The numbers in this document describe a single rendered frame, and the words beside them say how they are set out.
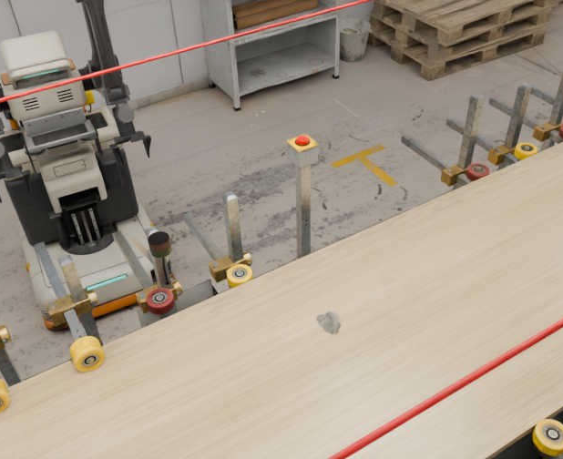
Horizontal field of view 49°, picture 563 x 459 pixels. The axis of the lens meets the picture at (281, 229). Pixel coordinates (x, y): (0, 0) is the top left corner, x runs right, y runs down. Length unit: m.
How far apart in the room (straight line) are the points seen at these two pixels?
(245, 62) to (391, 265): 3.16
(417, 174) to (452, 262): 1.93
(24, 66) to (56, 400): 1.16
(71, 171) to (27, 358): 0.94
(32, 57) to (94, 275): 1.06
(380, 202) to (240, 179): 0.87
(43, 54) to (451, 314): 1.60
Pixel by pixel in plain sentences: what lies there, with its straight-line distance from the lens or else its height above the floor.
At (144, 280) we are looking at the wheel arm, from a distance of 2.00.
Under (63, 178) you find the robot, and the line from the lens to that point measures 2.63.
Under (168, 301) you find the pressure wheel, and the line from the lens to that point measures 1.86.
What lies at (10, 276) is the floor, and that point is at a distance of 3.52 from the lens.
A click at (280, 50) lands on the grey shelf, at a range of 5.02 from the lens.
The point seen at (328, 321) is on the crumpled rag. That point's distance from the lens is 1.75.
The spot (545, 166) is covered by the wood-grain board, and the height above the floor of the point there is 0.90.
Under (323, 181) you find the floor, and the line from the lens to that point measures 3.76.
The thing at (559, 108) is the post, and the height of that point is 0.95.
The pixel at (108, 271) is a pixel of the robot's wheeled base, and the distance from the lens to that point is 2.93.
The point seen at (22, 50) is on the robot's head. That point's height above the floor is 1.36.
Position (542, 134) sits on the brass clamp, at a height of 0.85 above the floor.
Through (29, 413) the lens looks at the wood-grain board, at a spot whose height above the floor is 0.90.
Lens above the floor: 2.26
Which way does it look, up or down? 41 degrees down
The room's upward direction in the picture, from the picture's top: 2 degrees counter-clockwise
